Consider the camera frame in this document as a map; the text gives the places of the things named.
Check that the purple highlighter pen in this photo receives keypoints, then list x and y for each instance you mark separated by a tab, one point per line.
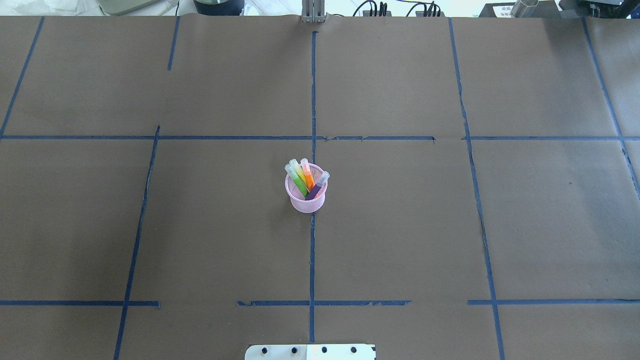
319	185

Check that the blue saucepan with lid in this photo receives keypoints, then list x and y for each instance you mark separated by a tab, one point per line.
219	7

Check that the aluminium frame post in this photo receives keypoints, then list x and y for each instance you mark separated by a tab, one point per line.
313	11

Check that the orange highlighter pen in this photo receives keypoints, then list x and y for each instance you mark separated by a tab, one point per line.
307	173

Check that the steel cup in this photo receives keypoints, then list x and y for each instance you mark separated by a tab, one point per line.
523	8

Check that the pink mesh pen holder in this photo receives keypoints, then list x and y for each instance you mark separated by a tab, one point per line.
299	203

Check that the green highlighter pen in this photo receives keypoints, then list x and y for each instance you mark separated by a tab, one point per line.
299	183

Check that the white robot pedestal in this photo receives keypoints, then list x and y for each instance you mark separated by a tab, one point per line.
332	351

